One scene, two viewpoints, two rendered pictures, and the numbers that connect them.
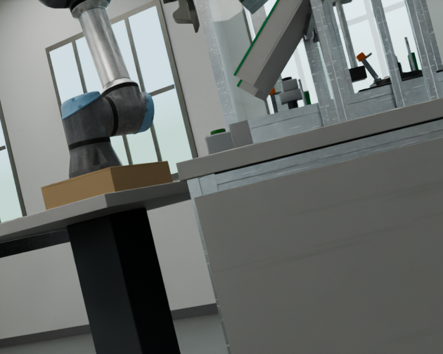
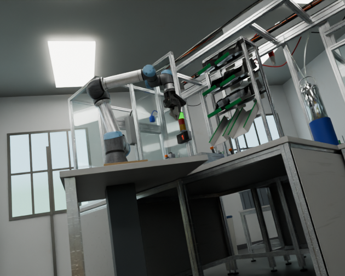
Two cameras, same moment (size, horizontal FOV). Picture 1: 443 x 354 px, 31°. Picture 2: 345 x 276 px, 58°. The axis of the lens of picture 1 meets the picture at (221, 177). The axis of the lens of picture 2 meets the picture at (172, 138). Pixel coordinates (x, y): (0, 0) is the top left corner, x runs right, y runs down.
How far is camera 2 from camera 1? 1.70 m
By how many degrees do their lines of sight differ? 52
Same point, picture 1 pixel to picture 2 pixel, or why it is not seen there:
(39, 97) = not seen: outside the picture
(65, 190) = not seen: hidden behind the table
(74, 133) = (116, 145)
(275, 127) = (212, 157)
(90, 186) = not seen: hidden behind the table
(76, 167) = (117, 160)
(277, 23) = (252, 116)
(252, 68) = (247, 126)
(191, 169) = (289, 138)
